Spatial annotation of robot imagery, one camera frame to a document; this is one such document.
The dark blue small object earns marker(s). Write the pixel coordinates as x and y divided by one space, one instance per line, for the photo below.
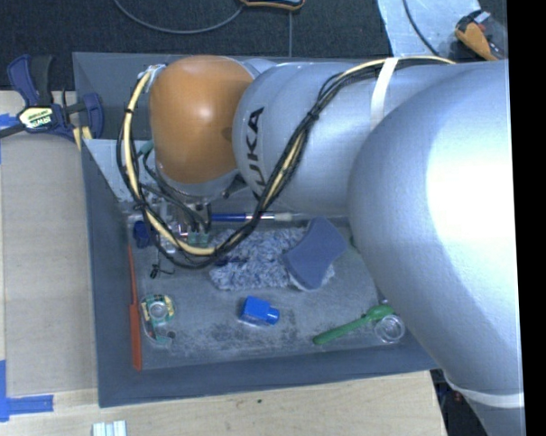
141 235

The blue pen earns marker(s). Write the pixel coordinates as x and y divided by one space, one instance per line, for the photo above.
228 217

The blue and white cloth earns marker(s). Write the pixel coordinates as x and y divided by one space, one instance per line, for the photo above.
252 263

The clear packet with yellow-green print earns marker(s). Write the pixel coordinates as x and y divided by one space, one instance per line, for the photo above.
157 311

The red-brown flat block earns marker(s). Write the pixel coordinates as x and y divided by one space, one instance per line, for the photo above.
134 318

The blue toy block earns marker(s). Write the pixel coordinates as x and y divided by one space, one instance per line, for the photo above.
257 311

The grey metal bin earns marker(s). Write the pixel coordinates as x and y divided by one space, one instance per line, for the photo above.
202 346

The pale wood flat board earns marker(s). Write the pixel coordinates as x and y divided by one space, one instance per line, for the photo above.
45 267

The blue sponge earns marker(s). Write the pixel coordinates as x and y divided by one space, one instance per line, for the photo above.
315 253

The green plastic spoon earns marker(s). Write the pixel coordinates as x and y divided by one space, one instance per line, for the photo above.
345 329

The clear glass cup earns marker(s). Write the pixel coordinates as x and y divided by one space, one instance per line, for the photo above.
390 328

